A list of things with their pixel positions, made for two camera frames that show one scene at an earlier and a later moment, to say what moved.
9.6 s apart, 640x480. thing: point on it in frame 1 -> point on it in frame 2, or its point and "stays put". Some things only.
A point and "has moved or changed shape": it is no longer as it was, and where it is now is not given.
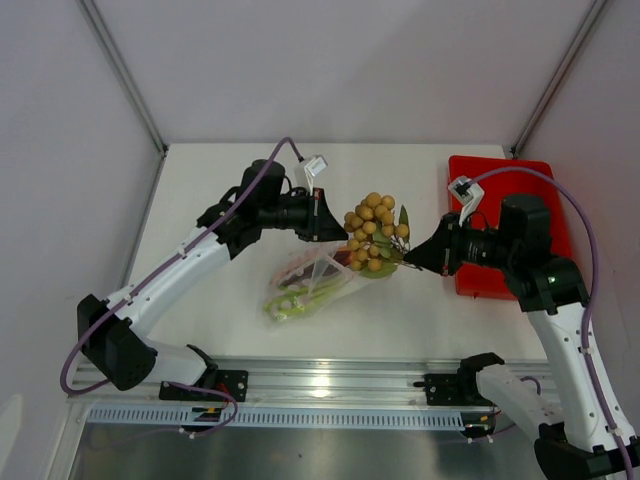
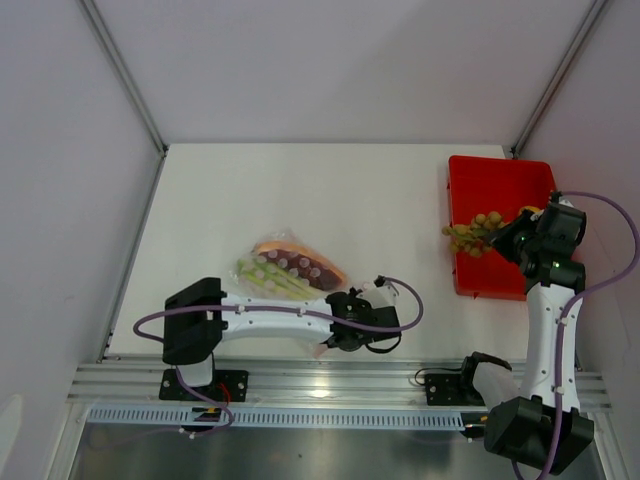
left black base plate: (236, 382) stays put
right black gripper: (441, 252) -> (523, 220)
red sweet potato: (315, 266) -> (302, 264)
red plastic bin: (502, 177) stays put
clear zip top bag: (309, 278) has moved or changed shape
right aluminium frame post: (557, 78) stays put
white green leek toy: (291, 299) has moved or changed shape
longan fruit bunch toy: (378, 237) has moved or changed shape
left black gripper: (319, 222) -> (361, 303)
